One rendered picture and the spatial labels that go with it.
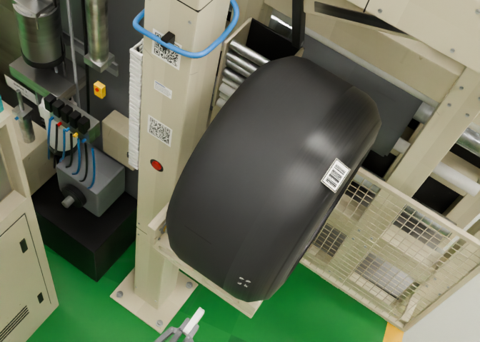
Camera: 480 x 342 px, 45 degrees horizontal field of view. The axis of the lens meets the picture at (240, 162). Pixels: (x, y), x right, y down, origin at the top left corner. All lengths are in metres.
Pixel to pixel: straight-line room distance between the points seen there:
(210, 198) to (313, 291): 1.54
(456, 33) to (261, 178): 0.47
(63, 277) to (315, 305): 1.10
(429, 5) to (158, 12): 0.53
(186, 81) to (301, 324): 1.58
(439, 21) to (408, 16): 0.06
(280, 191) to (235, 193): 0.09
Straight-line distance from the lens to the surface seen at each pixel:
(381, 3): 1.26
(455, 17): 1.22
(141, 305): 2.56
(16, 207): 1.77
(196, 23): 1.17
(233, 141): 1.21
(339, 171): 1.22
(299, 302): 2.68
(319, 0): 1.50
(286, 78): 1.30
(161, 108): 1.43
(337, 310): 2.72
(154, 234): 1.67
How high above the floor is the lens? 2.42
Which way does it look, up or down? 55 degrees down
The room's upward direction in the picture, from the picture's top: 16 degrees clockwise
